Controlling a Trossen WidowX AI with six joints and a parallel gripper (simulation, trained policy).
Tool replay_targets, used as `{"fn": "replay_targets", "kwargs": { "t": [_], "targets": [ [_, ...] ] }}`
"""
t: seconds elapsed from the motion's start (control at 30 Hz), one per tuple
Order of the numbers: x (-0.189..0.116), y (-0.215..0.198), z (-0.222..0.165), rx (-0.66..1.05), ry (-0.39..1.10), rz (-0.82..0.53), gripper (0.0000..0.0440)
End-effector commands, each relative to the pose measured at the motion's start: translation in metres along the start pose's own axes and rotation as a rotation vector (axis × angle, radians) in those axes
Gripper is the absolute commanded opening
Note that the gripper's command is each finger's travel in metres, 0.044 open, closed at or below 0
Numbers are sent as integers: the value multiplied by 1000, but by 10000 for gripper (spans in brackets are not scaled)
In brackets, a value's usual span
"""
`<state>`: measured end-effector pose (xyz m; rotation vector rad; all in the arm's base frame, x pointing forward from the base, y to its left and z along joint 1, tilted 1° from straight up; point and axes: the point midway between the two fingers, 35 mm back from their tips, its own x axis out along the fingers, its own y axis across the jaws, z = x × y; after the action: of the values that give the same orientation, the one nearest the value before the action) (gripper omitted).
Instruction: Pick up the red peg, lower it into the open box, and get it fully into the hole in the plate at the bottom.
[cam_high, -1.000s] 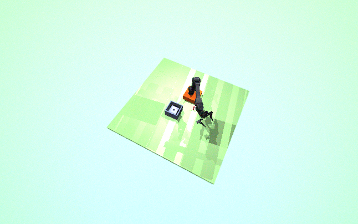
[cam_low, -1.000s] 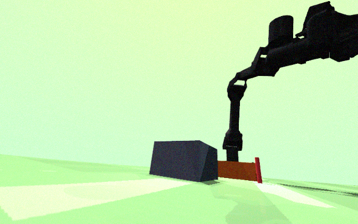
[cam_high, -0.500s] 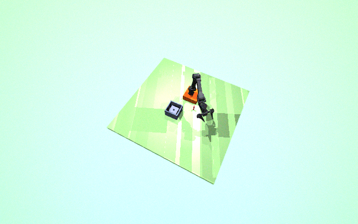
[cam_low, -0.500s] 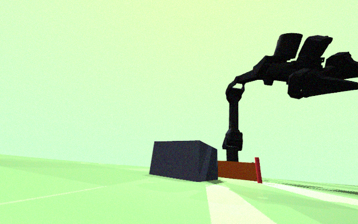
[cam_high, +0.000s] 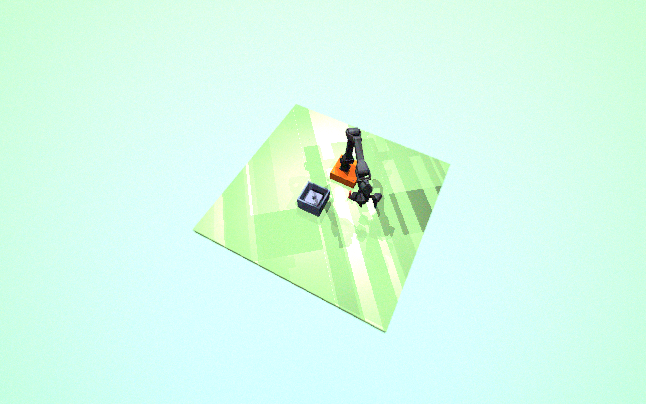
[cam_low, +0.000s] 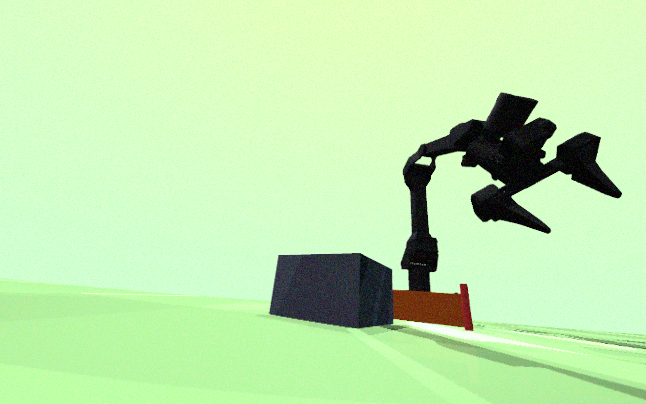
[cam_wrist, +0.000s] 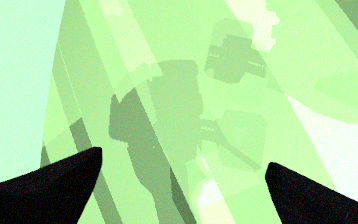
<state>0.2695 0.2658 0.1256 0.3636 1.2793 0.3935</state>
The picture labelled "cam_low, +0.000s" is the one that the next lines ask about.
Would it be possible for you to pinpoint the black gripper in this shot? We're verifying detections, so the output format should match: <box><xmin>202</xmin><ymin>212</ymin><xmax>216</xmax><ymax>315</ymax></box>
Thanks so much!
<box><xmin>471</xmin><ymin>132</ymin><xmax>622</xmax><ymax>234</ymax></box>

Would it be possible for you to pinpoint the dark red peg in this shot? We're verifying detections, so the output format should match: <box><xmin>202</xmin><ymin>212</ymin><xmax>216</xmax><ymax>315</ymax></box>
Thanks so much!
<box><xmin>459</xmin><ymin>283</ymin><xmax>474</xmax><ymax>331</ymax></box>

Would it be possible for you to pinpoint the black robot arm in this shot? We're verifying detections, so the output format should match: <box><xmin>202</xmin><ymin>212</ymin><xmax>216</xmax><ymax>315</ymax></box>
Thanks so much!
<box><xmin>400</xmin><ymin>92</ymin><xmax>557</xmax><ymax>292</ymax></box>

